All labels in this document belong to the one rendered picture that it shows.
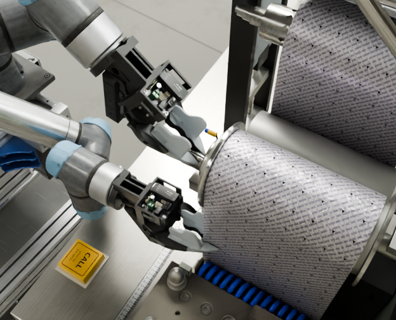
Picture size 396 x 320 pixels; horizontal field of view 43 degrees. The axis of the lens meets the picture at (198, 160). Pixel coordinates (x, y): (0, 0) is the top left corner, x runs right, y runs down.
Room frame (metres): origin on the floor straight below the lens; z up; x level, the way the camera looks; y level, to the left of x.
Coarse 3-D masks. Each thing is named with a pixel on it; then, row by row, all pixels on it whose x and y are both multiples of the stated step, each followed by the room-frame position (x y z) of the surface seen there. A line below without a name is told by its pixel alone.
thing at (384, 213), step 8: (216, 144) 0.44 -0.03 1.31; (208, 160) 0.42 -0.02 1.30; (200, 176) 0.40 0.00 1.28; (384, 208) 0.33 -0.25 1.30; (384, 216) 0.32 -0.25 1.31; (376, 224) 0.31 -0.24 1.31; (376, 232) 0.30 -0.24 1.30; (368, 240) 0.29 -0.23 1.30; (368, 248) 0.28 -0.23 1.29; (360, 256) 0.28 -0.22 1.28; (360, 264) 0.27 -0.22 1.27; (352, 272) 0.27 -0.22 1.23
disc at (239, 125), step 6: (234, 126) 0.47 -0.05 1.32; (240, 126) 0.48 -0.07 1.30; (228, 132) 0.45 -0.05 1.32; (222, 138) 0.44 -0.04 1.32; (222, 144) 0.43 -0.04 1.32; (216, 150) 0.42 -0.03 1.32; (216, 156) 0.42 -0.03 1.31; (210, 162) 0.41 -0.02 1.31; (210, 168) 0.40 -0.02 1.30; (204, 174) 0.39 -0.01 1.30; (204, 180) 0.39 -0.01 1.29; (204, 186) 0.39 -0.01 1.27; (198, 192) 0.38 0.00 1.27; (198, 198) 0.38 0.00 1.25
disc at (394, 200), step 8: (392, 200) 0.36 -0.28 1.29; (392, 208) 0.32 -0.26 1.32; (392, 216) 0.31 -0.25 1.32; (384, 224) 0.30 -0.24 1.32; (384, 232) 0.29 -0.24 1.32; (376, 240) 0.28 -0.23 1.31; (376, 248) 0.27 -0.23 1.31; (368, 256) 0.27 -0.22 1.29; (368, 264) 0.26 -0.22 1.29; (360, 272) 0.25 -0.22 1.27; (352, 280) 0.27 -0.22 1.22
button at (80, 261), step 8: (80, 240) 0.47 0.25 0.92; (72, 248) 0.45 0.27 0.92; (80, 248) 0.45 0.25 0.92; (88, 248) 0.45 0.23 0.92; (64, 256) 0.43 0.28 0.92; (72, 256) 0.43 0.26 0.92; (80, 256) 0.43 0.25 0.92; (88, 256) 0.43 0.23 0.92; (96, 256) 0.43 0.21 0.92; (64, 264) 0.41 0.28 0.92; (72, 264) 0.41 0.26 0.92; (80, 264) 0.41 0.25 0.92; (88, 264) 0.41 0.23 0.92; (96, 264) 0.42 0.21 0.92; (72, 272) 0.40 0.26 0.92; (80, 272) 0.40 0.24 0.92; (88, 272) 0.40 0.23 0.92; (80, 280) 0.38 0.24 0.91
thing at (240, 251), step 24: (216, 216) 0.37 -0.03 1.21; (216, 240) 0.37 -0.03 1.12; (240, 240) 0.35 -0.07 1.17; (216, 264) 0.37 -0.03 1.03; (240, 264) 0.35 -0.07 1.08; (264, 264) 0.33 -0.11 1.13; (288, 264) 0.31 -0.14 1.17; (264, 288) 0.32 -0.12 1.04; (288, 288) 0.30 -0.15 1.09; (312, 288) 0.28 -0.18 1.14; (336, 288) 0.27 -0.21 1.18; (312, 312) 0.27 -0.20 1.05
